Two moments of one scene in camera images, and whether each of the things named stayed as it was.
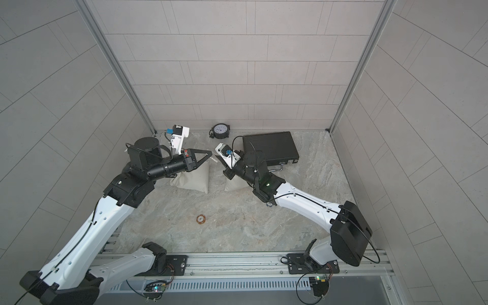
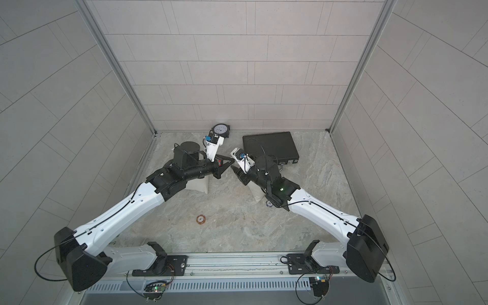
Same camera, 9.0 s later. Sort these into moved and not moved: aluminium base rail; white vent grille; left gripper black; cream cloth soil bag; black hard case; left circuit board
Moved: left gripper black; cream cloth soil bag
Not moved: left circuit board; white vent grille; black hard case; aluminium base rail
